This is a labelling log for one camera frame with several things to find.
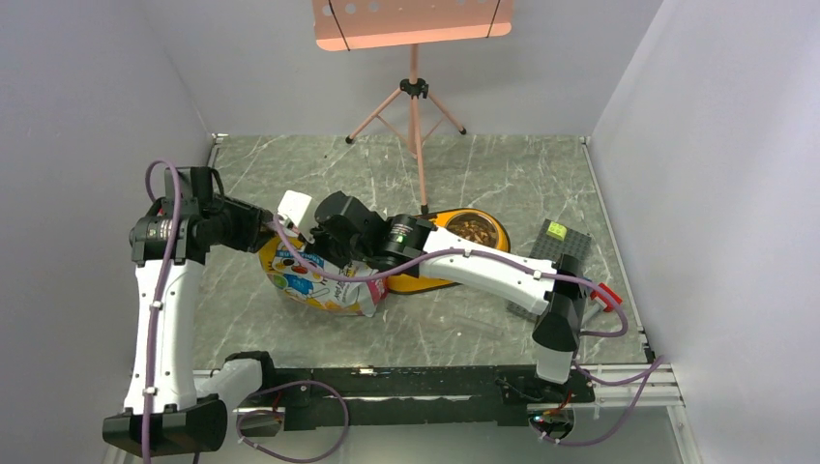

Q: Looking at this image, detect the pet food bag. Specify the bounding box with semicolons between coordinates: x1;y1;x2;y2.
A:
257;235;388;317

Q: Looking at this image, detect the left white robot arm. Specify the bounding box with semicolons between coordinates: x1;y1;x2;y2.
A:
102;165;278;463

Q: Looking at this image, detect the green building brick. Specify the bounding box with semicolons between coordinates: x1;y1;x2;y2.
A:
545;221;569;242

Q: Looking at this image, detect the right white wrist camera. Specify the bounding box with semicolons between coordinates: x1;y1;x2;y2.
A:
278;190;318;244

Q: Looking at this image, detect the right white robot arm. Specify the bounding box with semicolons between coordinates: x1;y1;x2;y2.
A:
303;191;590;402

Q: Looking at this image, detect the red grey toy tool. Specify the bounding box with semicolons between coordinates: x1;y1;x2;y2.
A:
584;283;623;320

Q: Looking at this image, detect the grey building baseplate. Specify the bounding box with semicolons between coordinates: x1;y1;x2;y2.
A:
506;218;594;322

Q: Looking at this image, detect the yellow double pet bowl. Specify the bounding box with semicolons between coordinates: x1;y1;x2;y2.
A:
384;208;512;296

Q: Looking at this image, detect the pink music stand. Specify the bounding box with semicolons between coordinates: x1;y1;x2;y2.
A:
311;0;515;214

